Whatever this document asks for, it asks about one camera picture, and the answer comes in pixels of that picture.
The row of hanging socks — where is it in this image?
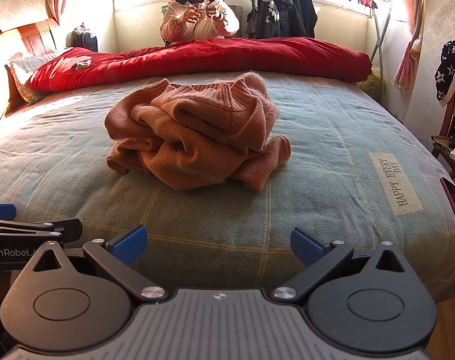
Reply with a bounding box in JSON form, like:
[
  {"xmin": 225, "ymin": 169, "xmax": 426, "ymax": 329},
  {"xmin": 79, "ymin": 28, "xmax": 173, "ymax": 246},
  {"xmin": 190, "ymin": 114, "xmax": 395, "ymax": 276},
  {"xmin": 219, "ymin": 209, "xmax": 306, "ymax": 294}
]
[{"xmin": 335, "ymin": 0, "xmax": 379, "ymax": 10}]

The red quilt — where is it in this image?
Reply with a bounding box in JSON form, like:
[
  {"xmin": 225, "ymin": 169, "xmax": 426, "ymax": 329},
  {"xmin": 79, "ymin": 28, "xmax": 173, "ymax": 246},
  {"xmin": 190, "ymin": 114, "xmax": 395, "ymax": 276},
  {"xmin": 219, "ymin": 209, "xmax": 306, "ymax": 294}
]
[{"xmin": 28, "ymin": 37, "xmax": 373, "ymax": 92}]

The grey-blue plaid bed sheet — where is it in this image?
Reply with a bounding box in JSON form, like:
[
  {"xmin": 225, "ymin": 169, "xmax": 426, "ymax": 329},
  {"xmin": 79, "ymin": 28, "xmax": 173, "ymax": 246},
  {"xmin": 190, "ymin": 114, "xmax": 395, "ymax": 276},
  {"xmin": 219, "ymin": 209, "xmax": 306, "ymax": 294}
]
[{"xmin": 0, "ymin": 69, "xmax": 455, "ymax": 304}]

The metal clothes rack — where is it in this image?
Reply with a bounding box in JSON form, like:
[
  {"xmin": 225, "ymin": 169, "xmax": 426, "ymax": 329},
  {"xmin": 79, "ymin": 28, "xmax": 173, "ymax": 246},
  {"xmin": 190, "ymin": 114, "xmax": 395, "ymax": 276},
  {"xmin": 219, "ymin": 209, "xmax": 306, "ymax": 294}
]
[{"xmin": 246, "ymin": 0, "xmax": 393, "ymax": 79}]

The yellow green plastic bag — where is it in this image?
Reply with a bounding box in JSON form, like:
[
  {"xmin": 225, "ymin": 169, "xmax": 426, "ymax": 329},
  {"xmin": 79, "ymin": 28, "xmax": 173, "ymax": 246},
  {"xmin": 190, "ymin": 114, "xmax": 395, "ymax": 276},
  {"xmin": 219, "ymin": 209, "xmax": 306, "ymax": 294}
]
[{"xmin": 357, "ymin": 67, "xmax": 382, "ymax": 96}]

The black backpack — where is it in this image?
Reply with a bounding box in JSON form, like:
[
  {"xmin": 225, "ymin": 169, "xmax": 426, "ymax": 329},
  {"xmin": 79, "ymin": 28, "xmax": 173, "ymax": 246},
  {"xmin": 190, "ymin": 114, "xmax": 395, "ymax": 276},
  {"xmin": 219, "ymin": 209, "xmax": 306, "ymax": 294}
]
[{"xmin": 65, "ymin": 24, "xmax": 99, "ymax": 53}]

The olive green bag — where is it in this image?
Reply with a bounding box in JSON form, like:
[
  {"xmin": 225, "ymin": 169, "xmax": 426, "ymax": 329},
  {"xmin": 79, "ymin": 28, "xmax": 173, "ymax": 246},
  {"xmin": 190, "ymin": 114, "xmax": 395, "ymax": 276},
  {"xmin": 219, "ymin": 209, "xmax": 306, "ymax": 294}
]
[{"xmin": 245, "ymin": 7, "xmax": 259, "ymax": 39}]

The wooden chair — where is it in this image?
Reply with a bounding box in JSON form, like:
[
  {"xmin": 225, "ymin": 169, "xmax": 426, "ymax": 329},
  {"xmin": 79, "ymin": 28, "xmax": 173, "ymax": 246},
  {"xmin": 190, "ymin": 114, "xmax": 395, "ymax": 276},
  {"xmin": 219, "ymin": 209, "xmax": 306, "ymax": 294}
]
[{"xmin": 432, "ymin": 94, "xmax": 455, "ymax": 196}]

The navy star print garment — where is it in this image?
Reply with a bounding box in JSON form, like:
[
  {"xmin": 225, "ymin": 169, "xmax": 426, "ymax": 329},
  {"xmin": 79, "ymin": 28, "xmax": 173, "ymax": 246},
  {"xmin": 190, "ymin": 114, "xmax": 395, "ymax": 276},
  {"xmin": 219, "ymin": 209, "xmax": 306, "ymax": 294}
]
[{"xmin": 435, "ymin": 40, "xmax": 455, "ymax": 122}]

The beige pillow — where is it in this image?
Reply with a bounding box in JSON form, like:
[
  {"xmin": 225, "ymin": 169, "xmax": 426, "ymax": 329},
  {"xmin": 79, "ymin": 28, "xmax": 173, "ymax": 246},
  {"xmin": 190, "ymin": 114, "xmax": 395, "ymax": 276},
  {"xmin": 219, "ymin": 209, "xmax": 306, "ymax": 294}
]
[{"xmin": 6, "ymin": 49, "xmax": 68, "ymax": 106}]

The dark red phone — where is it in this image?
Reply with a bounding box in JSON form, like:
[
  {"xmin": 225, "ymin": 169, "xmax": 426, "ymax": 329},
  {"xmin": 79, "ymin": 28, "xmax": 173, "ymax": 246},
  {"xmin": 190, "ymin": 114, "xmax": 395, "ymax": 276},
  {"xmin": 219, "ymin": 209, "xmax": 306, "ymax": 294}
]
[{"xmin": 440, "ymin": 177, "xmax": 455, "ymax": 226}]

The plain black jacket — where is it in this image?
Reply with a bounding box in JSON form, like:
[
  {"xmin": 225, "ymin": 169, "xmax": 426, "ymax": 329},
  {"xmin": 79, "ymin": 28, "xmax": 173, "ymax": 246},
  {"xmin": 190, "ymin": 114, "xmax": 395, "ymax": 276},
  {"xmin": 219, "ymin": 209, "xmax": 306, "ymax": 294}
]
[{"xmin": 287, "ymin": 0, "xmax": 319, "ymax": 38}]

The pink striped knit sweater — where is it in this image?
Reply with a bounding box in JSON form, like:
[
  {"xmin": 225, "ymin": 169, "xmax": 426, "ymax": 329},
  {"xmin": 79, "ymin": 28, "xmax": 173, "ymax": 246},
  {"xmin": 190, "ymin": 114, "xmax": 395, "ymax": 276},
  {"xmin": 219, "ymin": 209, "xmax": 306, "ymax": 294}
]
[{"xmin": 104, "ymin": 72, "xmax": 292, "ymax": 192}]

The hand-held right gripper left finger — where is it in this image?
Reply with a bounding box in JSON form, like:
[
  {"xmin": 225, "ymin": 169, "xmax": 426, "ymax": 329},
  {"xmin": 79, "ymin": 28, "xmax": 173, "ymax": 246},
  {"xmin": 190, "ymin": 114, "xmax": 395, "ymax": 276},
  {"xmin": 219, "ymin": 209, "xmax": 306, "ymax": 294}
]
[{"xmin": 33, "ymin": 225, "xmax": 167, "ymax": 304}]

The wooden headboard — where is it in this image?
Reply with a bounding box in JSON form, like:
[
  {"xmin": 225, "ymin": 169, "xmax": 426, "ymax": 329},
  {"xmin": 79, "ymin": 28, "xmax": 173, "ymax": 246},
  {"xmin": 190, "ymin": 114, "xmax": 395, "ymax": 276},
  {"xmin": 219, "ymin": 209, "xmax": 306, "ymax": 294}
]
[{"xmin": 0, "ymin": 19, "xmax": 60, "ymax": 130}]

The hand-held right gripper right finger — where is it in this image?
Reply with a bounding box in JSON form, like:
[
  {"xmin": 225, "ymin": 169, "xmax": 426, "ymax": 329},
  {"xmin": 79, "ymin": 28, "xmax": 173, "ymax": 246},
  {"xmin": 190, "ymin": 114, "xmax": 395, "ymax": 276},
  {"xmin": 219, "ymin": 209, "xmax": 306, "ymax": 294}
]
[{"xmin": 270, "ymin": 227, "xmax": 406, "ymax": 303}]

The patterned chair cushion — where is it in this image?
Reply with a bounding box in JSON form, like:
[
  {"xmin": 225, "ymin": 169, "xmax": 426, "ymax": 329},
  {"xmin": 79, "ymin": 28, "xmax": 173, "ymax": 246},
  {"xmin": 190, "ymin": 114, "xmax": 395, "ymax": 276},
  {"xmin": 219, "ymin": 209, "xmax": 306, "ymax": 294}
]
[{"xmin": 432, "ymin": 136, "xmax": 455, "ymax": 151}]

